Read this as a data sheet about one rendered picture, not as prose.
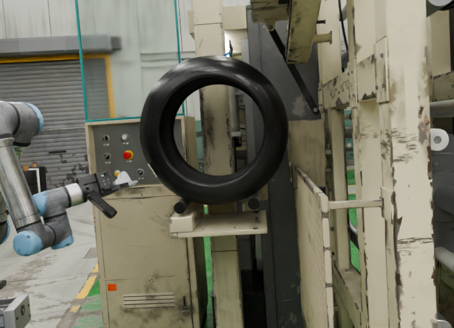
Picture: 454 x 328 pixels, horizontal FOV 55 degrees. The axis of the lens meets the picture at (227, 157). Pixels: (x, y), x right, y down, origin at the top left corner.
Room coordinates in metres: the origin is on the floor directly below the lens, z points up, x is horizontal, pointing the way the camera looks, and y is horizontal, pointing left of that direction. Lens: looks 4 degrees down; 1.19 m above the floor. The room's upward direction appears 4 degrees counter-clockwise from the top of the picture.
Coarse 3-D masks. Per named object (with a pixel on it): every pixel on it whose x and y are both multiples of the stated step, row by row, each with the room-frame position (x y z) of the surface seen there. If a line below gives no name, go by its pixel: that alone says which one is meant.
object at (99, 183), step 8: (88, 176) 1.51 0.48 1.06; (96, 176) 1.52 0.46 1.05; (104, 176) 1.52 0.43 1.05; (80, 184) 1.48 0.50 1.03; (88, 184) 1.50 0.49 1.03; (96, 184) 1.52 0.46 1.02; (104, 184) 1.52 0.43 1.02; (112, 184) 1.53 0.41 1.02; (88, 192) 1.49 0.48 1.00; (96, 192) 1.50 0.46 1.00; (104, 192) 1.50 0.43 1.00; (112, 192) 1.53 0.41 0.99
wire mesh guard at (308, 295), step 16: (304, 176) 1.54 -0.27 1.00; (304, 192) 1.59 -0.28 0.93; (320, 192) 1.16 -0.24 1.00; (304, 208) 1.62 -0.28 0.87; (304, 224) 1.66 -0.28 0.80; (320, 224) 1.18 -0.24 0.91; (304, 240) 1.71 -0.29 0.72; (320, 240) 1.21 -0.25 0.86; (304, 256) 1.74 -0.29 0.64; (304, 272) 1.80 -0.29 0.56; (320, 272) 1.24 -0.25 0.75; (304, 288) 1.83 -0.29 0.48; (320, 288) 1.27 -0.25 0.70; (304, 304) 1.89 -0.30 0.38; (320, 304) 1.30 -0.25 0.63; (304, 320) 1.87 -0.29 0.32
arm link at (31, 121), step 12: (24, 108) 1.42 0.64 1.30; (36, 108) 1.49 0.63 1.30; (24, 120) 1.40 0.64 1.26; (36, 120) 1.46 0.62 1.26; (24, 132) 1.43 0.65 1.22; (36, 132) 1.49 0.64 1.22; (24, 144) 1.44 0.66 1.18; (0, 192) 1.45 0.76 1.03; (0, 204) 1.46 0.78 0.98; (0, 216) 1.48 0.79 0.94; (0, 228) 1.48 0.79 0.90; (0, 240) 1.50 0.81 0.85
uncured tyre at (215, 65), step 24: (168, 72) 1.67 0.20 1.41; (192, 72) 1.63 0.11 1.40; (216, 72) 1.62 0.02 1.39; (240, 72) 1.62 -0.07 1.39; (168, 96) 1.63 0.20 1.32; (264, 96) 1.61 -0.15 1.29; (144, 120) 1.66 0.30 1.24; (168, 120) 1.92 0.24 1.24; (264, 120) 1.61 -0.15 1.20; (144, 144) 1.67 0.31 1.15; (168, 144) 1.91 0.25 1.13; (264, 144) 1.61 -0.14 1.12; (168, 168) 1.64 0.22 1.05; (192, 168) 1.91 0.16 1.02; (264, 168) 1.61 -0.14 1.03; (192, 192) 1.63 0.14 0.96; (216, 192) 1.63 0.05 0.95; (240, 192) 1.63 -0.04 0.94
